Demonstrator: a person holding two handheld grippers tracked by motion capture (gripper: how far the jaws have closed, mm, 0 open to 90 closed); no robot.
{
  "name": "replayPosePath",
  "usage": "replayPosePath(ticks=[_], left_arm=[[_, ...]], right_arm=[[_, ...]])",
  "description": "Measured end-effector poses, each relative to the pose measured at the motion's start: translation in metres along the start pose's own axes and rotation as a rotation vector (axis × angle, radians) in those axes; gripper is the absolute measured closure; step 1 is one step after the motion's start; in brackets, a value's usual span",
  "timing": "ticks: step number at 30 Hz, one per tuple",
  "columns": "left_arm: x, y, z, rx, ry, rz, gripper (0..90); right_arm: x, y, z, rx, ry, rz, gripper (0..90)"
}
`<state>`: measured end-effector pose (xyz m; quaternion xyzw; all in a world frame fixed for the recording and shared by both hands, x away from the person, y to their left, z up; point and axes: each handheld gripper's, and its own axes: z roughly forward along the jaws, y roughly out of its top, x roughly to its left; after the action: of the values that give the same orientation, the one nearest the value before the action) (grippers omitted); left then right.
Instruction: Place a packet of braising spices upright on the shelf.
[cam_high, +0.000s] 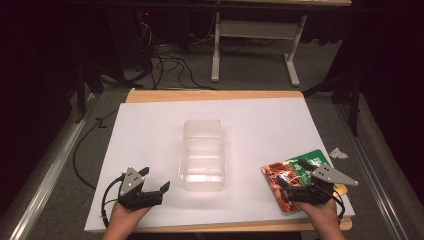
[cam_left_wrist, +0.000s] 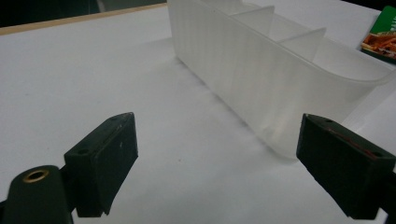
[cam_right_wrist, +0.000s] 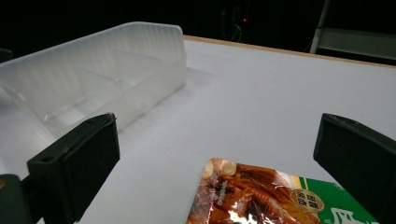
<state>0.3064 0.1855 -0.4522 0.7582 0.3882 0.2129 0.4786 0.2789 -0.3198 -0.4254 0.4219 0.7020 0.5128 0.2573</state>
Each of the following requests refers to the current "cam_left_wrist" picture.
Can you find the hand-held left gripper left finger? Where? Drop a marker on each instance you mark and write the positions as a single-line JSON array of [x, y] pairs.
[[102, 161]]

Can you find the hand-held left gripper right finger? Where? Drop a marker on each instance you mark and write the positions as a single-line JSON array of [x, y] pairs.
[[341, 168]]

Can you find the translucent white divided storage box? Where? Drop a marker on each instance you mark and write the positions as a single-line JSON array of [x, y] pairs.
[[249, 71]]

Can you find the green snack packet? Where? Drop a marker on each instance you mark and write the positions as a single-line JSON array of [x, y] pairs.
[[380, 39]]

